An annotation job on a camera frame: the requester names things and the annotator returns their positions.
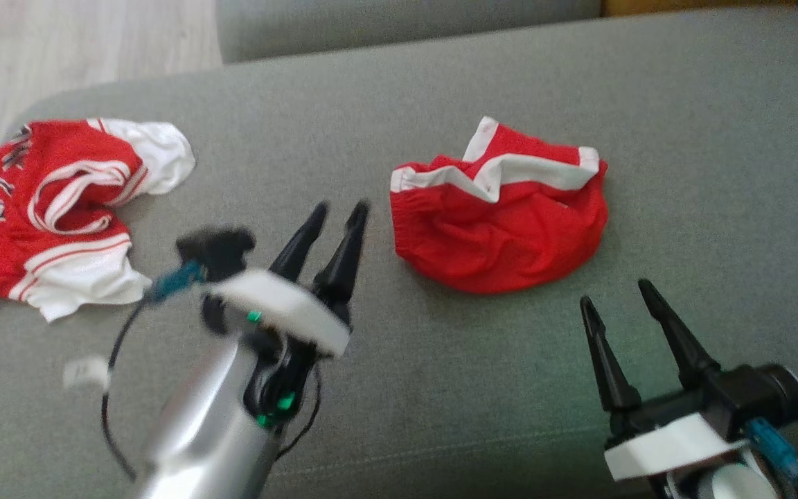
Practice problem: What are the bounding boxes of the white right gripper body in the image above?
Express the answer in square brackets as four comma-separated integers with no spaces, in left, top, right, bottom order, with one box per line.
[603,374,750,483]

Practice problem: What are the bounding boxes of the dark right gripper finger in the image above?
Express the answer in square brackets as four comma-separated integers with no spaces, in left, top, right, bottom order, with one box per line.
[637,279,720,389]
[580,296,643,414]

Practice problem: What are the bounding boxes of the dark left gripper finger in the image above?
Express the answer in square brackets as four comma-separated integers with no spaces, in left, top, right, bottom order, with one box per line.
[312,200,371,327]
[269,201,330,282]

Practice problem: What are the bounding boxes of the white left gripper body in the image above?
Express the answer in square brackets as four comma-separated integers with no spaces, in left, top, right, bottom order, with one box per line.
[202,269,352,428]

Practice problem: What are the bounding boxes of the red shorts with white trim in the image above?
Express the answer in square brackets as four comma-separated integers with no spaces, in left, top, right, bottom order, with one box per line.
[389,116,610,295]

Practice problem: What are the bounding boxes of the red and white jersey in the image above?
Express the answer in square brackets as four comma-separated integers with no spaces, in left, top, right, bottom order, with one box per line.
[0,118,197,324]

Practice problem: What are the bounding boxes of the grey sofa seat cushion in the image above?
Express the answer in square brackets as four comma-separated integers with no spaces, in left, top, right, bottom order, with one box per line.
[0,7,798,499]

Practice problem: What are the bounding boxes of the grey sofa back cushion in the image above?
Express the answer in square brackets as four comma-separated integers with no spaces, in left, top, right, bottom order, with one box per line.
[215,0,604,65]

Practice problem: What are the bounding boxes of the cable with blue plug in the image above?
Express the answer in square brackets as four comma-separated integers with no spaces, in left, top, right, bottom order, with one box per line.
[745,418,798,499]

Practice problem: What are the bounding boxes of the black cable with teal plug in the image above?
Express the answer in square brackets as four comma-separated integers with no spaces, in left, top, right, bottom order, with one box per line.
[100,261,207,482]

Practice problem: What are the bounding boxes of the white cable label tag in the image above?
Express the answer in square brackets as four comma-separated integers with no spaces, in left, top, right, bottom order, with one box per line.
[63,356,110,389]

